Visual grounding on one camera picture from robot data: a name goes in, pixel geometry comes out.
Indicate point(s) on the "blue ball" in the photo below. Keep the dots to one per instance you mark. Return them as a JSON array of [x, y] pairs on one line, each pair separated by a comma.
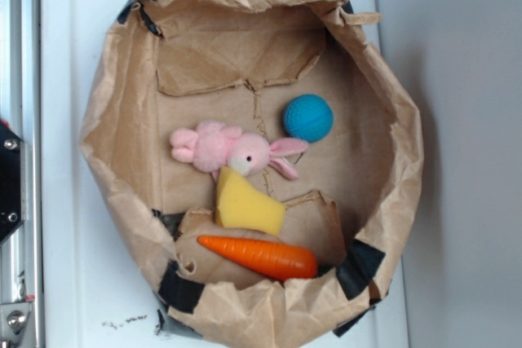
[[308, 117]]

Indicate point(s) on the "brown paper bag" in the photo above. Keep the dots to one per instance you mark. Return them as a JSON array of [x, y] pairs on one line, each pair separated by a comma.
[[351, 198]]

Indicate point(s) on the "pink plush bunny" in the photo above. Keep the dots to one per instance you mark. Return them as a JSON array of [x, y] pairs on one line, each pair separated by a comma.
[[214, 144]]

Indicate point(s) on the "yellow sponge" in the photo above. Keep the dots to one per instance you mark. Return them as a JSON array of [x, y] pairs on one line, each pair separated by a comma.
[[240, 205]]

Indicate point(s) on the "orange plastic carrot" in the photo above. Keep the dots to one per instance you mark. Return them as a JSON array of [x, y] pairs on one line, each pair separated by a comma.
[[275, 260]]

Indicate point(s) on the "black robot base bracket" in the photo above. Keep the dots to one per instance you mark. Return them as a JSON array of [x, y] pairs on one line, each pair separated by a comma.
[[11, 181]]

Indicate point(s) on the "aluminium frame rail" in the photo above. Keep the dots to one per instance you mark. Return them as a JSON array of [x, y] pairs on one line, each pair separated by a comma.
[[22, 297]]

